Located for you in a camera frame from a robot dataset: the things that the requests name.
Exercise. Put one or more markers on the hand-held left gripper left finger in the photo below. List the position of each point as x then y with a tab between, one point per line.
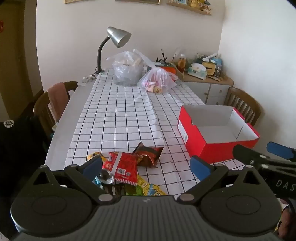
93	166

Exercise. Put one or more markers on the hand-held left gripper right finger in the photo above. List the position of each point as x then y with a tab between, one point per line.
201	169

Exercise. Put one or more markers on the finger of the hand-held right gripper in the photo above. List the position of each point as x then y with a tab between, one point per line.
245	154
279	150

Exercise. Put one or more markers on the shiny blue foil candy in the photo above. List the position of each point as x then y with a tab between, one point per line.
106	176

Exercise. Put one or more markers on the red snack packet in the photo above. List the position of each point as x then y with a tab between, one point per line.
122	165

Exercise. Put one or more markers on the red cardboard box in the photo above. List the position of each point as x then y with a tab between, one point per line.
208	139

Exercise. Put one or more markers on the blue and yellow snack packet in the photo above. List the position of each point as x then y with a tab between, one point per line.
150	188

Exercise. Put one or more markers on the brown snack packet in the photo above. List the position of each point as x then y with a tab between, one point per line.
148	156

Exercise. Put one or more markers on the plastic bag of pink snacks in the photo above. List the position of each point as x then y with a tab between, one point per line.
157	80

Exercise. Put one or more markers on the person's right hand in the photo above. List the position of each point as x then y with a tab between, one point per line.
286	224

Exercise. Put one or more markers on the dark snack packet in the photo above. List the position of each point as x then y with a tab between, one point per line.
116	190

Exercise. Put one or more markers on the bare wooden chair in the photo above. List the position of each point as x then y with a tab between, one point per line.
245	102

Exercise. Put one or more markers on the white cabinet with wooden top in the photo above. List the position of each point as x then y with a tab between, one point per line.
215	89

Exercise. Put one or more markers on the pink cloth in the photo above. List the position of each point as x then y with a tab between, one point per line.
57	97

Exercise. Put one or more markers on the wooden chair with cloth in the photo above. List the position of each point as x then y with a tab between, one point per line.
40	104

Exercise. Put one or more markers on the clear plastic wrapper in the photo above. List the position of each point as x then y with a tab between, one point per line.
87	80

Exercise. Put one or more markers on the light blue container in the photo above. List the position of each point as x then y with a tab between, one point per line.
218	65

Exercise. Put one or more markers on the wooden rack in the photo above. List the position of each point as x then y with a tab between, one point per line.
182	75

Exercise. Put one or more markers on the teal tissue box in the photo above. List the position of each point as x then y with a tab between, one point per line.
196	71

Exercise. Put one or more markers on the large clear plastic bag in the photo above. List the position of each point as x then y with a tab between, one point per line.
127	69

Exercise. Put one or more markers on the amber bottle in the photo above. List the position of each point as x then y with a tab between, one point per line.
182	63

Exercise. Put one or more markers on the black pen holder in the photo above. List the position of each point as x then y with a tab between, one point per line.
161	61

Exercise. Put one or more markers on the white pen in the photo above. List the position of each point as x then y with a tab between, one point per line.
175	55

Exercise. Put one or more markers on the silver desk lamp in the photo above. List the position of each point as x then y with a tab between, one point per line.
119	36

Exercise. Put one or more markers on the brown wooden door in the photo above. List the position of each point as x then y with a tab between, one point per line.
11	58

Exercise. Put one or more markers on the wooden wall shelf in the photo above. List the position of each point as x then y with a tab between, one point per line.
189	8

